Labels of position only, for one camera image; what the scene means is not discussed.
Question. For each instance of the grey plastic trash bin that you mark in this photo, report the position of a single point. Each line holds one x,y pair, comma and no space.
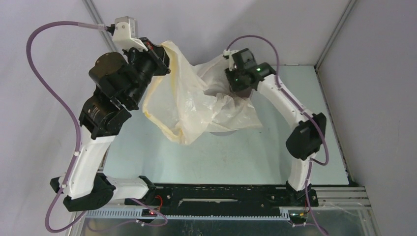
224,133

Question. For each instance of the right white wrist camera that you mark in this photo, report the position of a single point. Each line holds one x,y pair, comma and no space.
228,55

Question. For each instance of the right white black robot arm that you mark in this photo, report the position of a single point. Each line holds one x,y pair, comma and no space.
308,129

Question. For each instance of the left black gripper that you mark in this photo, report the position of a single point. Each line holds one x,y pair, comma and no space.
158,55

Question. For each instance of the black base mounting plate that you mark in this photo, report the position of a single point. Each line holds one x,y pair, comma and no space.
222,199

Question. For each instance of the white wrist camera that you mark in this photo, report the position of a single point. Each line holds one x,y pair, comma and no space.
124,34
228,55

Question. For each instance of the translucent cream trash bag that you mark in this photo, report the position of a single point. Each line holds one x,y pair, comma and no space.
194,99

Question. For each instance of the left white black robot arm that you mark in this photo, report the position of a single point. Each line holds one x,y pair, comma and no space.
121,80

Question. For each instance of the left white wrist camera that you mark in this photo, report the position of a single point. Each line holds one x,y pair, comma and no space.
124,34

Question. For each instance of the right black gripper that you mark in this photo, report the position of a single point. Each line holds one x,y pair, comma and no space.
242,90

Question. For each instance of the aluminium frame post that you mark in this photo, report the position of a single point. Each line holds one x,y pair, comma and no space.
97,19
335,32

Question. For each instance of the left aluminium frame post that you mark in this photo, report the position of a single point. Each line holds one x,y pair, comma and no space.
97,19

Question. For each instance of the grey slotted cable duct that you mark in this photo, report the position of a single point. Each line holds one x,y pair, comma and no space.
141,213

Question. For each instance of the right aluminium frame post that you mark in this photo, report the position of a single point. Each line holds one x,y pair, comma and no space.
335,32

